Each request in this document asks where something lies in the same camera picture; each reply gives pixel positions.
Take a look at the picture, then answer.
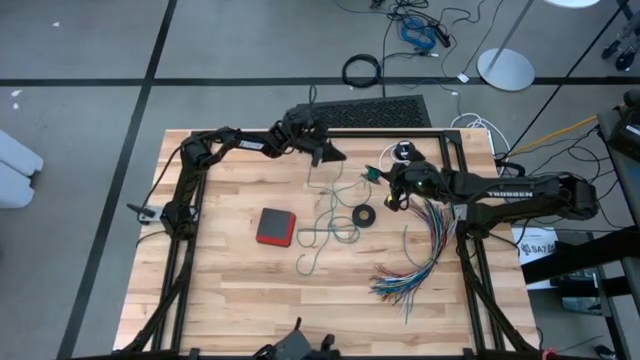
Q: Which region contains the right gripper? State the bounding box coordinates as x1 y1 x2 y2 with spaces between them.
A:
377 159 444 211

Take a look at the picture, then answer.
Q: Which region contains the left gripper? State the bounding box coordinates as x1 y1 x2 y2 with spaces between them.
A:
282 107 348 169

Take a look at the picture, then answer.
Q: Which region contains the black tape roll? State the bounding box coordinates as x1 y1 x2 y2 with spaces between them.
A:
351 203 378 230

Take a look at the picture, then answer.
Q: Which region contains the thin green wire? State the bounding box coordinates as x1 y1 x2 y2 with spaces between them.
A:
294 159 386 276

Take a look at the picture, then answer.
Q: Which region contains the black floor vent grille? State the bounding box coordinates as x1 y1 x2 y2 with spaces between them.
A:
296 94 433 129

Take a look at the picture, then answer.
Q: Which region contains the red and black box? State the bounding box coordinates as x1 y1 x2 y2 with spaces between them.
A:
255 207 298 248

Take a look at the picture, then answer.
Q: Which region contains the floor stand with round base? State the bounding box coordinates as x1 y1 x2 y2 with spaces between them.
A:
476 0 536 93

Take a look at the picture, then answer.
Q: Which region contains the white printed sign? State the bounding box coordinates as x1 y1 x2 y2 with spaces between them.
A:
512 227 559 291

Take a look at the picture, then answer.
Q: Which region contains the dark grey device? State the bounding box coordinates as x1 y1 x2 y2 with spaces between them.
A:
254 316 342 360

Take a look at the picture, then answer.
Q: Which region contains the thin black slanted pole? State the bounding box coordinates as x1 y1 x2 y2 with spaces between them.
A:
509 2 626 147

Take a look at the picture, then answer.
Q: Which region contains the dark side desk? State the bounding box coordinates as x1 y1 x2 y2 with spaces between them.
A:
597 89 640 229

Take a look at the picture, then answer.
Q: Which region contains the white round stand base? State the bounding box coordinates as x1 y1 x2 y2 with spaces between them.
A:
543 0 601 10

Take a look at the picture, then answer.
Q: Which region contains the wheeled chair base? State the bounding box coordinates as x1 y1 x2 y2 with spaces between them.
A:
602 19 640 72

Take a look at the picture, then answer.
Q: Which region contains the white rounded object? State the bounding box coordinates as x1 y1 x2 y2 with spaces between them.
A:
0 128 45 210

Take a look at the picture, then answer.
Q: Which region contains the loose blue wire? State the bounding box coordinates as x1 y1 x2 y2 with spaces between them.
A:
402 224 424 270

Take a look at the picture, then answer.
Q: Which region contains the bundle of coloured wires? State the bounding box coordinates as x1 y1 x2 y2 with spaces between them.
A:
368 197 464 326

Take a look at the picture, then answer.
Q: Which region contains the black coiled cable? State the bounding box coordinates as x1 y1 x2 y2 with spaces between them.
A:
341 53 384 90

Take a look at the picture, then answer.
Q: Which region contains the black floor cable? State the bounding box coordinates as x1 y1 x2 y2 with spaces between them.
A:
380 0 496 99

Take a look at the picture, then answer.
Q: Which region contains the white looped cable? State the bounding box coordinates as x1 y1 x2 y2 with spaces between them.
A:
449 112 511 154

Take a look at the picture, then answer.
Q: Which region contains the blue coiled cable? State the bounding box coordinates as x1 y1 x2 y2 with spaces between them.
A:
399 17 439 53

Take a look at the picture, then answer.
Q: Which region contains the yellow cable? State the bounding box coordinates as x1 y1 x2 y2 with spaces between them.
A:
508 116 600 155

